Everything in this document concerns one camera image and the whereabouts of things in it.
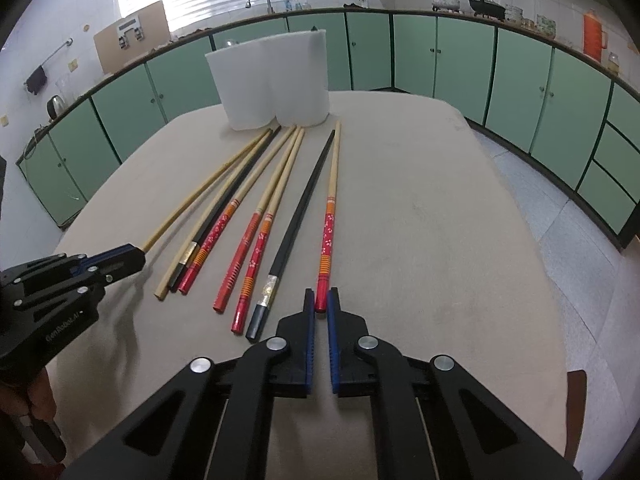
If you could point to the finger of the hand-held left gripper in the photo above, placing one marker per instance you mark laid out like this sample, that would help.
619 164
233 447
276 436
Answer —
125 265
107 255

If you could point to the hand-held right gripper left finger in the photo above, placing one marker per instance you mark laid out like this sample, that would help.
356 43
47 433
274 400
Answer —
309 350

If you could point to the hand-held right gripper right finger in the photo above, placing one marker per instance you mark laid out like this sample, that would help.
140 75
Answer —
334 355

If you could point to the plain bamboo chopstick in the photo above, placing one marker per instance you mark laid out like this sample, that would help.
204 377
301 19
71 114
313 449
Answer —
162 287
200 195

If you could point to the wooden and black chopsticks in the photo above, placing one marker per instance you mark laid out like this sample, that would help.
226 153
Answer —
176 281

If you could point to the black chopstick with silver band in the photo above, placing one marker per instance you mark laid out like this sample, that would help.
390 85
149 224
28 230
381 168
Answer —
260 312

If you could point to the red floral chopstick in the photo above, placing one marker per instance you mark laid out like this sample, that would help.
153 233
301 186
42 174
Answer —
326 250
254 275
194 274

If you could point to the red striped chopstick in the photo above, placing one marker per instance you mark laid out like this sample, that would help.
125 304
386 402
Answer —
235 270

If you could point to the white plastic chopstick holder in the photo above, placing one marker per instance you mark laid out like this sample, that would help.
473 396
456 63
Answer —
270 75

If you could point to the person's left hand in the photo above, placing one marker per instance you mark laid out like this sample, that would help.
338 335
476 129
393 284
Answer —
42 395

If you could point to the green base cabinets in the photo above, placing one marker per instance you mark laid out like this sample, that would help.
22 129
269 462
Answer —
125 110

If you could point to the steel electric kettle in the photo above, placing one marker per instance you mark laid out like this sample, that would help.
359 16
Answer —
56 107

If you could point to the dark cloth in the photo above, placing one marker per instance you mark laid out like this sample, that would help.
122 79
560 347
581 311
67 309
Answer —
36 80

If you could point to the cardboard box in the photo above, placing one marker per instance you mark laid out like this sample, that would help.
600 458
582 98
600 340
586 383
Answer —
150 30

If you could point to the bottles by sink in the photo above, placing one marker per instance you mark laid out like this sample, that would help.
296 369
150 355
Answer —
295 6

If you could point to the black wok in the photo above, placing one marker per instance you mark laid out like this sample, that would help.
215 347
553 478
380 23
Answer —
487 7

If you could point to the orange thermos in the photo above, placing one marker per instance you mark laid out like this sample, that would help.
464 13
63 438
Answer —
594 35

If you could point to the wall socket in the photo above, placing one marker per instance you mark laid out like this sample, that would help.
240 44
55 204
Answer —
73 65

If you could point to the wall towel rail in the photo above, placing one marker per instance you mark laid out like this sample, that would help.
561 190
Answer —
57 50

